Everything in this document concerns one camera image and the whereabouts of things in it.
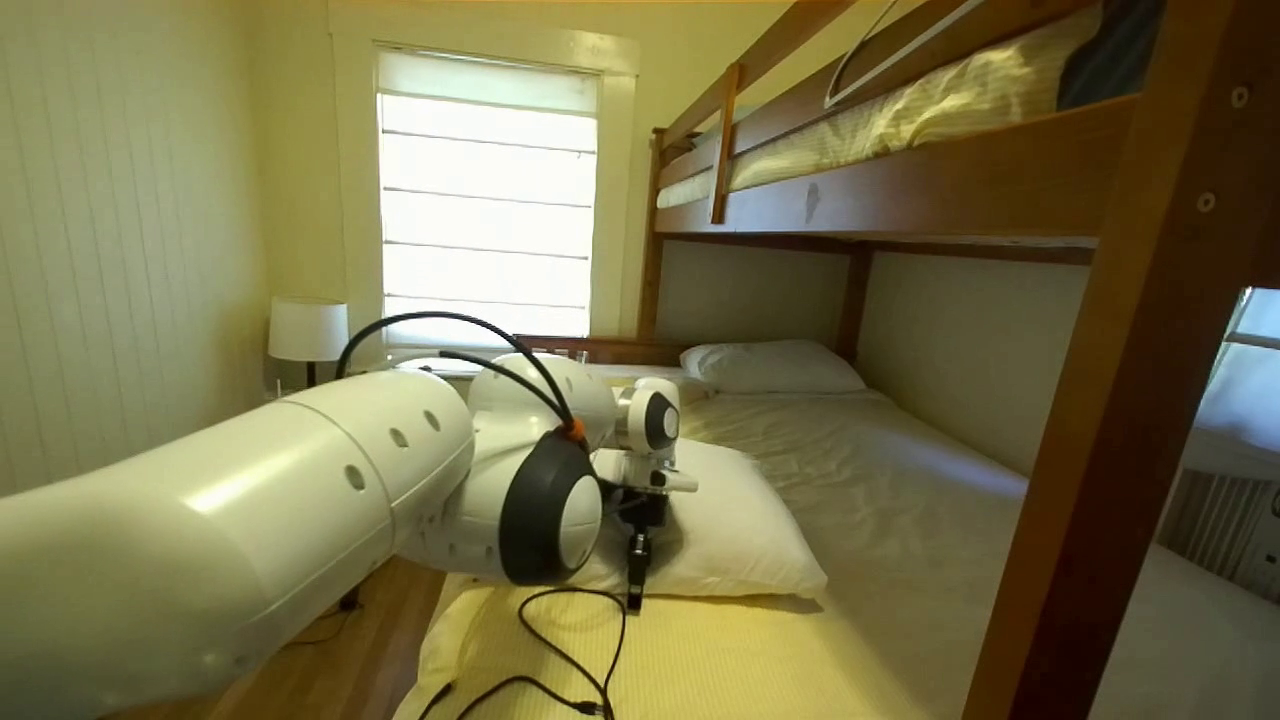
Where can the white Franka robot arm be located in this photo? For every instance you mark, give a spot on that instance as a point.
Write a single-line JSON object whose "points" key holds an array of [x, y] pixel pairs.
{"points": [[240, 521]]}

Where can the pale yellow bed sheet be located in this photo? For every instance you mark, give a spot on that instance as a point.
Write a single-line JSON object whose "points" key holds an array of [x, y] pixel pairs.
{"points": [[855, 533]]}

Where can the window with white blind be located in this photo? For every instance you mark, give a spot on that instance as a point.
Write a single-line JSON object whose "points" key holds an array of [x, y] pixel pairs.
{"points": [[486, 201]]}

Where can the white shade table lamp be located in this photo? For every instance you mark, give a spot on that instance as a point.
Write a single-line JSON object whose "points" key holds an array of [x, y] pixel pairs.
{"points": [[309, 329]]}

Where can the white wall radiator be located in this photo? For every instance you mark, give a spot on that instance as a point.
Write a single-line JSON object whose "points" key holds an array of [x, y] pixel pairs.
{"points": [[1222, 526]]}

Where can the small bare bright window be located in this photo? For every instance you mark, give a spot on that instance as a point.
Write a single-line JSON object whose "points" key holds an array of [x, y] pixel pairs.
{"points": [[1258, 323]]}

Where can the white plastic hanger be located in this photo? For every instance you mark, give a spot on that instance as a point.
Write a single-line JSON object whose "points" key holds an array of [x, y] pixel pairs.
{"points": [[864, 63]]}

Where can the upper bunk mattress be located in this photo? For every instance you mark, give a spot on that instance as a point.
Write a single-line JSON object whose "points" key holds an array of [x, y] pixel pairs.
{"points": [[933, 105]]}

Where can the wooden bunk bed frame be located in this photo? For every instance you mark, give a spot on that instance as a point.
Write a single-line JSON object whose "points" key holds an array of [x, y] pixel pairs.
{"points": [[1134, 332]]}

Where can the flat white pillow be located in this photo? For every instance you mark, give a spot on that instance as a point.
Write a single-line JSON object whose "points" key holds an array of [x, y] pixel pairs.
{"points": [[775, 365]]}

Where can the dark blue bedding item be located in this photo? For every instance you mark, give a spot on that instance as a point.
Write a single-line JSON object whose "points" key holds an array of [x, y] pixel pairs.
{"points": [[1114, 55]]}

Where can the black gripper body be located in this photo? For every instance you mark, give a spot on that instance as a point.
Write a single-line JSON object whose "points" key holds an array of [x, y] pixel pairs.
{"points": [[637, 510]]}

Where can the large white pillow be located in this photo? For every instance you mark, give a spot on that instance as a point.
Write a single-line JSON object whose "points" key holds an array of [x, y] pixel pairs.
{"points": [[744, 533]]}

